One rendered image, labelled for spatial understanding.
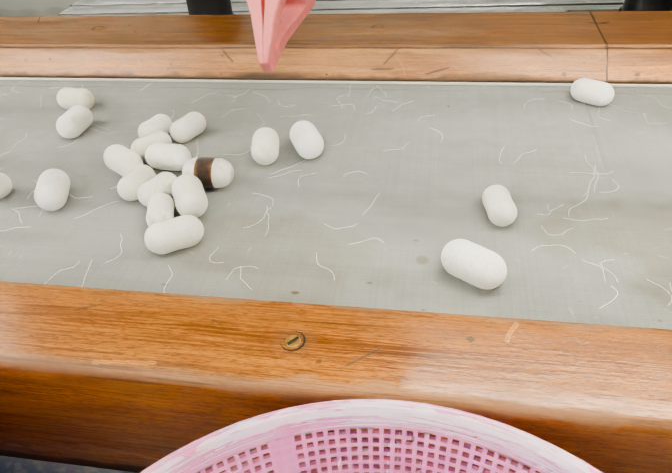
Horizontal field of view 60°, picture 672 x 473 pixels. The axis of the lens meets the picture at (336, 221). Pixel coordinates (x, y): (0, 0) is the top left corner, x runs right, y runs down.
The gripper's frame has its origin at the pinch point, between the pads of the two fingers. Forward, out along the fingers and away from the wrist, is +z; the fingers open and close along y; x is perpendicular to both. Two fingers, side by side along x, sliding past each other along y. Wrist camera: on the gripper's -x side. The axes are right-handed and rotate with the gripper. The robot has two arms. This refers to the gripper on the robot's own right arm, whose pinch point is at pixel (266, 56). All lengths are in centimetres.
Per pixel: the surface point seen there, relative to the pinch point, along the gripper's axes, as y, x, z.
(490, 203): 15.3, 0.4, 9.6
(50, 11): -157, 177, -109
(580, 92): 23.3, 10.9, -2.5
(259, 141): -1.0, 3.6, 4.9
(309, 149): 2.6, 4.2, 5.2
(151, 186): -7.2, 0.2, 9.5
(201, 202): -3.3, -0.4, 10.5
